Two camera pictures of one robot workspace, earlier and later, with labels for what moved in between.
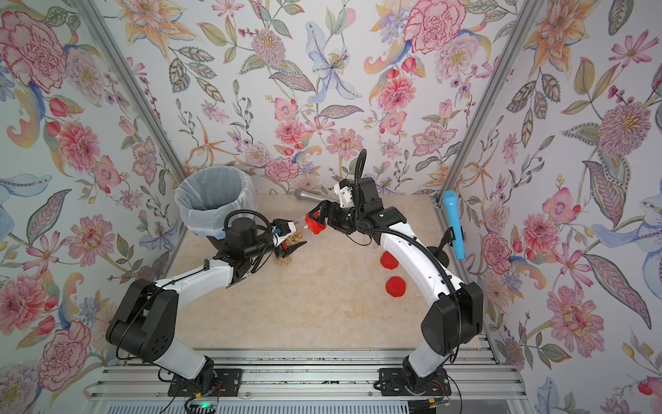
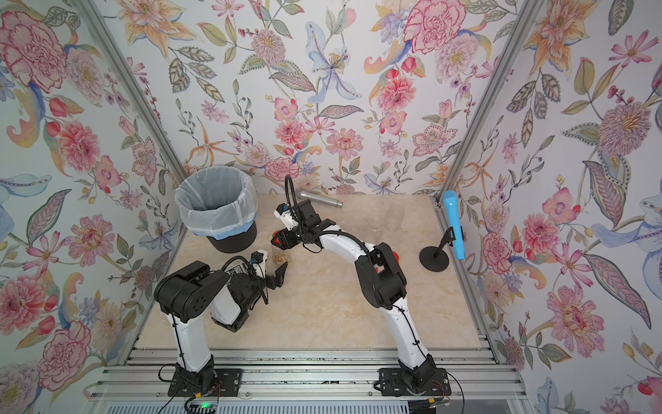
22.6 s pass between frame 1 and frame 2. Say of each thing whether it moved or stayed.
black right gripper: moved
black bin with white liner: stayed
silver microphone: stayed
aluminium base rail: stayed
